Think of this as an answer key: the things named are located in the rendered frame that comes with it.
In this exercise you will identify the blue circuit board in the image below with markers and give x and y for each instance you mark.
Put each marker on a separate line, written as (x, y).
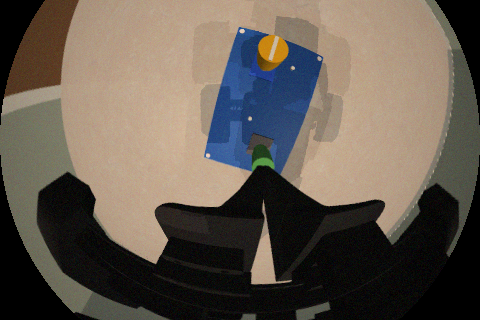
(266, 90)

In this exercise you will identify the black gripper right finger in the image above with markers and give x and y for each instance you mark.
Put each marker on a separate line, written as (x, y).
(296, 222)

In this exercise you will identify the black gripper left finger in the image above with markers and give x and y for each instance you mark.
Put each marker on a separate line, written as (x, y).
(235, 224)

